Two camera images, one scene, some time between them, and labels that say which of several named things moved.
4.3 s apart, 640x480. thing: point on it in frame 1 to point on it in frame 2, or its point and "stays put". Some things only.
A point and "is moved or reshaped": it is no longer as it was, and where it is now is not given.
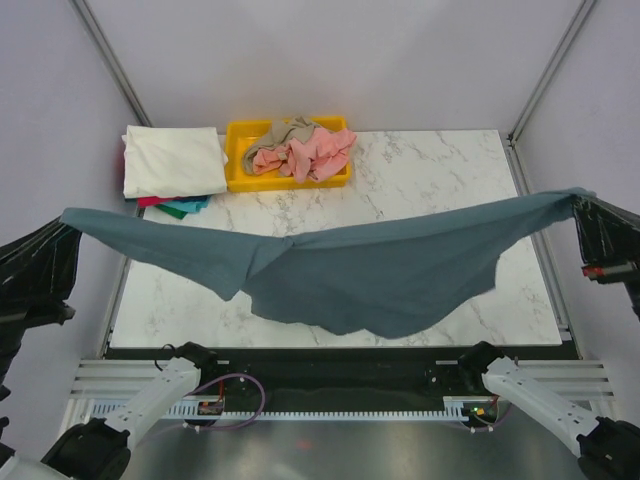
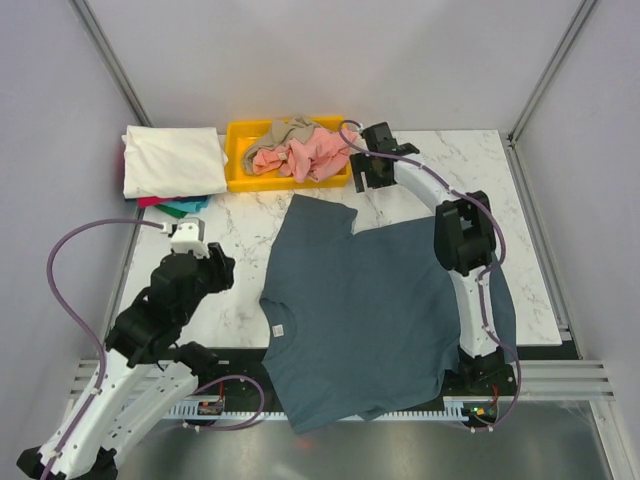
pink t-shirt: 319,157 stays put
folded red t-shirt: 149,201 stays put
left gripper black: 37,270 to 221,266
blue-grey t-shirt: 383,280 is moved or reshaped
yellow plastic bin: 239,133 stays put
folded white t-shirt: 173,161 stays put
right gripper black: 609,236 to 359,163
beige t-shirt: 295,129 stays put
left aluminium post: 110,59 stays put
